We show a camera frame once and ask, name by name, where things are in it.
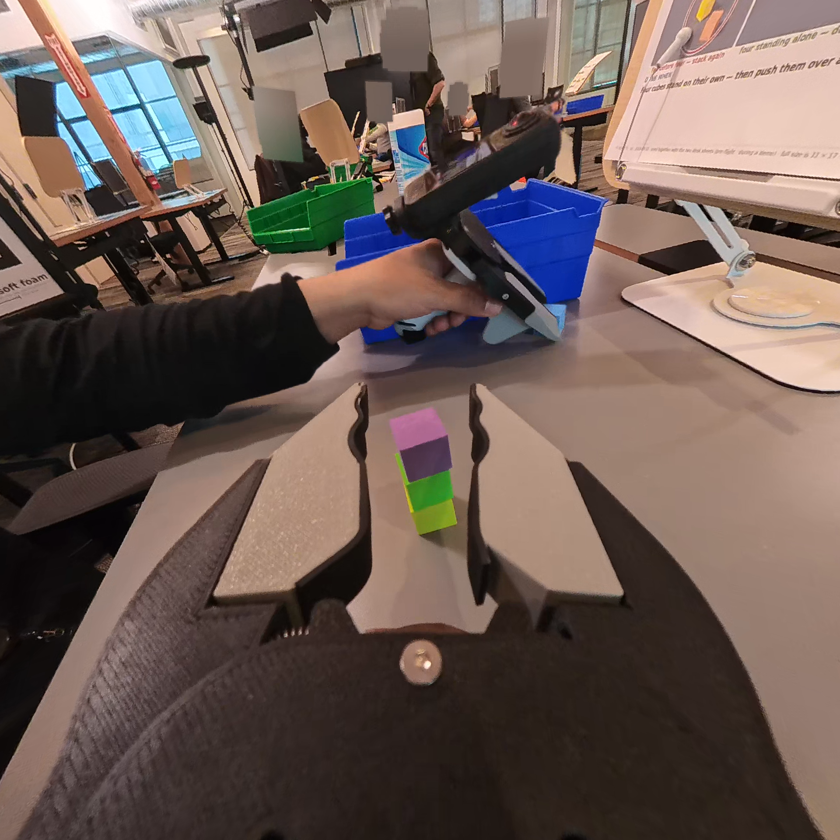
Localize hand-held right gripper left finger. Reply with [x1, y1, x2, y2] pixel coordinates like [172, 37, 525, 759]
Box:
[212, 384, 374, 626]

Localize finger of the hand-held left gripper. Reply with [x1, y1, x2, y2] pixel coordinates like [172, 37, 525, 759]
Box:
[484, 238, 565, 342]
[482, 314, 534, 347]

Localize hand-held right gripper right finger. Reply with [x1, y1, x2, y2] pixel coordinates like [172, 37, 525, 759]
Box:
[467, 384, 626, 626]

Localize yellow foam cube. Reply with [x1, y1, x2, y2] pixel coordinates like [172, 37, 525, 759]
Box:
[408, 495, 458, 536]

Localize green foam cube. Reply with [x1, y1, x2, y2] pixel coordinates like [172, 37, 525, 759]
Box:
[395, 453, 455, 513]

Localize purple foam cube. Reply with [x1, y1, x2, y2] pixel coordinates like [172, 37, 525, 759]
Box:
[389, 407, 454, 483]

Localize person's left forearm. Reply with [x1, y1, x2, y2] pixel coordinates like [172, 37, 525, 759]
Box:
[0, 272, 340, 455]

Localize person's left hand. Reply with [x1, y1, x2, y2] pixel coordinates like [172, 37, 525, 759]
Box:
[315, 238, 506, 343]

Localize yellow-blue wipes canister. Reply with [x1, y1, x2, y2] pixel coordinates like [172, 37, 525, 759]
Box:
[387, 110, 433, 198]

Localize rounded wooden board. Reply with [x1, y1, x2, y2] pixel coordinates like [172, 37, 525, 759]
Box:
[23, 136, 86, 199]
[301, 98, 361, 169]

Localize black screen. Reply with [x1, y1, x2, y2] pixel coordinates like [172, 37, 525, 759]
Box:
[325, 56, 421, 127]

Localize green plastic bin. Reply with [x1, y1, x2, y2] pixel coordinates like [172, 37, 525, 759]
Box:
[247, 176, 375, 253]

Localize black studio light panel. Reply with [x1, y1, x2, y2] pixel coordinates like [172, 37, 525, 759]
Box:
[248, 0, 332, 53]

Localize white instruction sheet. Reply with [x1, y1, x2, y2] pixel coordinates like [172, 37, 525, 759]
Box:
[604, 0, 840, 181]

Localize person's dark clothing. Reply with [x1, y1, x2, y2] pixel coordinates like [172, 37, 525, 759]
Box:
[0, 525, 114, 775]

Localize wooden desk black legs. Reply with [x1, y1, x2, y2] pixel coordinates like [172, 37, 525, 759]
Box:
[49, 187, 232, 293]

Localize black easel stand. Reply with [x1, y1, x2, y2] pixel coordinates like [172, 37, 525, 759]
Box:
[0, 171, 107, 311]

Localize framed marker sign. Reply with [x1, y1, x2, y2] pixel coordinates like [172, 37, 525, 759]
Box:
[0, 217, 68, 320]

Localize wooden diagonal beam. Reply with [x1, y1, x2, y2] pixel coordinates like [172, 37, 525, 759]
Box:
[18, 0, 161, 206]

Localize black square panel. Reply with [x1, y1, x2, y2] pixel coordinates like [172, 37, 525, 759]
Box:
[13, 75, 60, 139]

